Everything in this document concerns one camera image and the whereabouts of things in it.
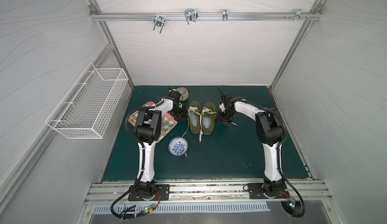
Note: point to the white wire basket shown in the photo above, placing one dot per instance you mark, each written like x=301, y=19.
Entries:
x=87, y=108

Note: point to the light blue insole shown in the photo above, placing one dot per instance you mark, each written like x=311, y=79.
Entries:
x=207, y=122
x=193, y=120

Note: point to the olive green shoe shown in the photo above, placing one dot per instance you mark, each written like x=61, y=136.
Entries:
x=208, y=109
x=195, y=107

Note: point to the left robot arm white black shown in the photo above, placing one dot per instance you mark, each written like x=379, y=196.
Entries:
x=145, y=184

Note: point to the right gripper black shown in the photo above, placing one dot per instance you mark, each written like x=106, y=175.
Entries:
x=225, y=115

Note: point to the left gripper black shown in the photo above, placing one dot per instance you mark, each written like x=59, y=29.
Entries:
x=180, y=111

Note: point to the metal clamp hook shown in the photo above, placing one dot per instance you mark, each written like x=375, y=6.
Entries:
x=298, y=16
x=159, y=21
x=191, y=15
x=225, y=15

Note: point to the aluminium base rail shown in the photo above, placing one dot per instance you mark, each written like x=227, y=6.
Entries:
x=209, y=190

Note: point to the green table mat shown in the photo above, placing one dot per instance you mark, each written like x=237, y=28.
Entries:
x=229, y=152

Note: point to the aluminium crossbar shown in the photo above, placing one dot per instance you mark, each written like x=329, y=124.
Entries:
x=202, y=16

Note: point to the blue white patterned bowl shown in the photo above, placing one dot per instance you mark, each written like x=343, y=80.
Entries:
x=178, y=146

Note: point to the pink tray checkered cloth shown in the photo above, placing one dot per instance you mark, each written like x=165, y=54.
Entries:
x=167, y=124

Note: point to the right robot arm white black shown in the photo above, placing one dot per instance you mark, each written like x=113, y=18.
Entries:
x=271, y=133

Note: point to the striped ceramic cup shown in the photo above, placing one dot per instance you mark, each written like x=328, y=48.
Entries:
x=183, y=93

